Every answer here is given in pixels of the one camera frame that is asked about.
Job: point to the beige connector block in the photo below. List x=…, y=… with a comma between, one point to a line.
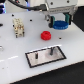
x=18, y=27

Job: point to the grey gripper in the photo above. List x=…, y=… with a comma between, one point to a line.
x=55, y=7

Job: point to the left metal peg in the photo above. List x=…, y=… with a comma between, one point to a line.
x=36, y=54

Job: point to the blue gear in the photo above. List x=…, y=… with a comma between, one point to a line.
x=60, y=25

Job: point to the red gear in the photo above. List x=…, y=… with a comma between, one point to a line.
x=46, y=35

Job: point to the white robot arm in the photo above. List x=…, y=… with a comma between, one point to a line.
x=48, y=15

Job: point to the right metal peg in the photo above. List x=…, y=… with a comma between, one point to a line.
x=51, y=50

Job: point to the black-framed peg base plate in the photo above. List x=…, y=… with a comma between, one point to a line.
x=44, y=56

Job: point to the metal peg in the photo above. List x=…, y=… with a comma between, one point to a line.
x=51, y=50
x=36, y=54

